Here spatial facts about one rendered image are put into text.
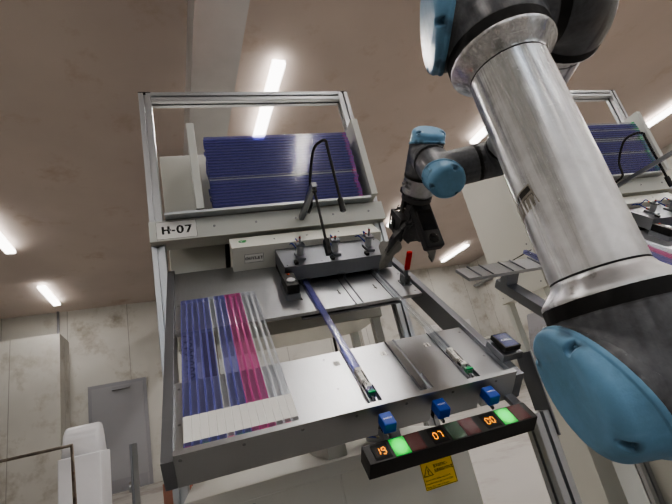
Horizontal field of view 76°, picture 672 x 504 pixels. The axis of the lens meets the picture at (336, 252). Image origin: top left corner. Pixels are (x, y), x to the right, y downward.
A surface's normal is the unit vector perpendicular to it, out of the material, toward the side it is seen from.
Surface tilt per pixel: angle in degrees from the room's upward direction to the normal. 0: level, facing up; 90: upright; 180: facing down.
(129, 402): 90
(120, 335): 90
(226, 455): 134
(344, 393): 45
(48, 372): 90
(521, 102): 89
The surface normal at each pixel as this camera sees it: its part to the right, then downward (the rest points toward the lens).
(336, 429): 0.33, 0.38
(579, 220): -0.46, -0.21
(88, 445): 0.22, -0.53
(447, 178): 0.12, 0.55
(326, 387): 0.01, -0.91
